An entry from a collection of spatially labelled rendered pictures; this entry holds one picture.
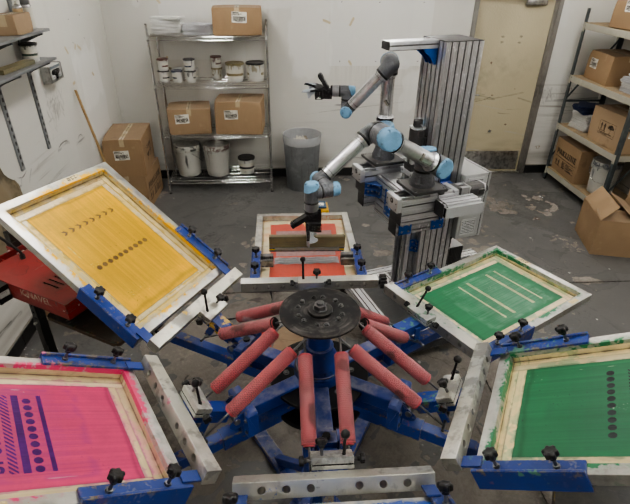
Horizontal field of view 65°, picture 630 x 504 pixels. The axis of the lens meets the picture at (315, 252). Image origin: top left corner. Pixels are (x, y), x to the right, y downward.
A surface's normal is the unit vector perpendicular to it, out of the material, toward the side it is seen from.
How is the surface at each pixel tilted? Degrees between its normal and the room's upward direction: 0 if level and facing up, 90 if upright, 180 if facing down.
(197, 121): 90
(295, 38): 90
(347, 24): 90
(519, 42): 90
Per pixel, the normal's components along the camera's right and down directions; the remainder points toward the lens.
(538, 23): 0.07, 0.51
